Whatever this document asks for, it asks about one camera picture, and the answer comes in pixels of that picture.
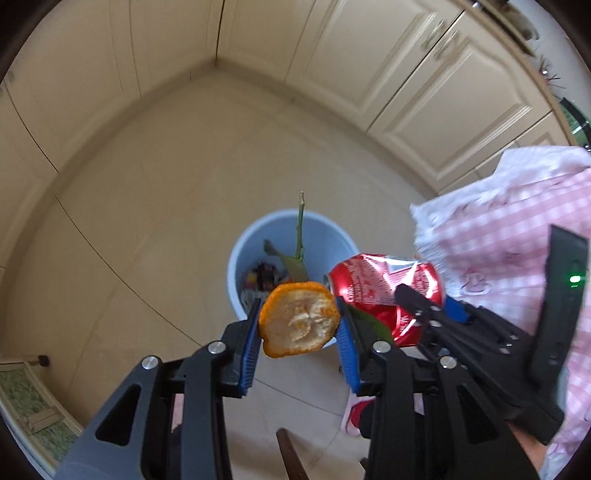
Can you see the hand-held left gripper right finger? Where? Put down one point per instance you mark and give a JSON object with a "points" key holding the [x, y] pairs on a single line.
{"points": [[347, 357]]}

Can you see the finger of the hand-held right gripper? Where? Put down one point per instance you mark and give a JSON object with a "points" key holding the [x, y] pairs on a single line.
{"points": [[415, 302], [456, 308]]}

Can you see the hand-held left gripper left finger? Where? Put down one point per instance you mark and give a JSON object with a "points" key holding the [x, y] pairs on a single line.
{"points": [[249, 350]]}

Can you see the crushed red can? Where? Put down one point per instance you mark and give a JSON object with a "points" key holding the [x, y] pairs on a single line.
{"points": [[378, 281]]}

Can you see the orange peel with leafy stem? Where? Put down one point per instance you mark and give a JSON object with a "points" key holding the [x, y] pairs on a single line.
{"points": [[295, 318]]}

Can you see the black yellow snack wrapper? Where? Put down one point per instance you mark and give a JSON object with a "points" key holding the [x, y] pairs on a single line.
{"points": [[261, 281]]}

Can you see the blue trash bin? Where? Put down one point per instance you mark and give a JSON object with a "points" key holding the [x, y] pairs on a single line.
{"points": [[323, 244]]}

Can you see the person's right forearm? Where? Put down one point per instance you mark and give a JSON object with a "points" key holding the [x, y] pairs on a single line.
{"points": [[531, 457]]}

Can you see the red white slipper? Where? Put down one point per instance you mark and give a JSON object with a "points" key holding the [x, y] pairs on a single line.
{"points": [[353, 415]]}

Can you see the pink checked tablecloth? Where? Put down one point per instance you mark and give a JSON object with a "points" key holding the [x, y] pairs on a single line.
{"points": [[498, 221]]}

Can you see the brown wooden leg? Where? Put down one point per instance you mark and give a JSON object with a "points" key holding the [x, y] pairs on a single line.
{"points": [[291, 457]]}

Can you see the black door stopper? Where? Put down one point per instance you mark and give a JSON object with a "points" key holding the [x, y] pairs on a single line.
{"points": [[43, 361]]}

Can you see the cream base kitchen cabinets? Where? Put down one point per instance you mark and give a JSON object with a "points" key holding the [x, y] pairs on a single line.
{"points": [[415, 92]]}

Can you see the green patterned door threshold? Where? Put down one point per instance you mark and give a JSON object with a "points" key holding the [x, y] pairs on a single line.
{"points": [[32, 406]]}

